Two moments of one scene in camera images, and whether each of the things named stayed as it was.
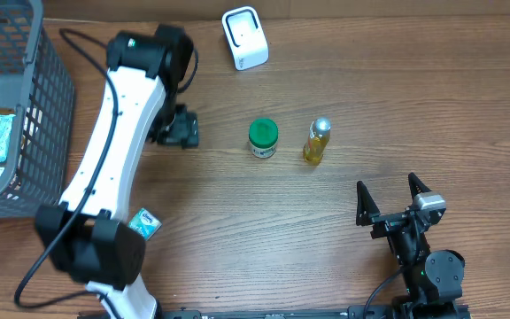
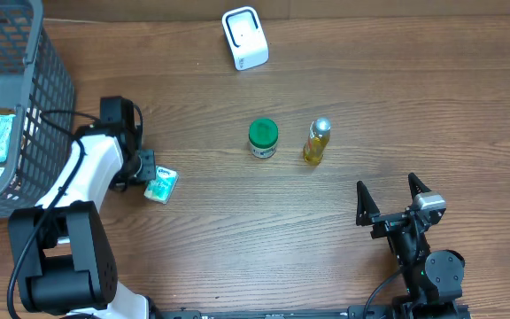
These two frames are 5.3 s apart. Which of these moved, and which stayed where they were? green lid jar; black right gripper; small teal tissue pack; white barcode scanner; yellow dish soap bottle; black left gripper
Moved: small teal tissue pack; black left gripper
Stayed: green lid jar; yellow dish soap bottle; black right gripper; white barcode scanner
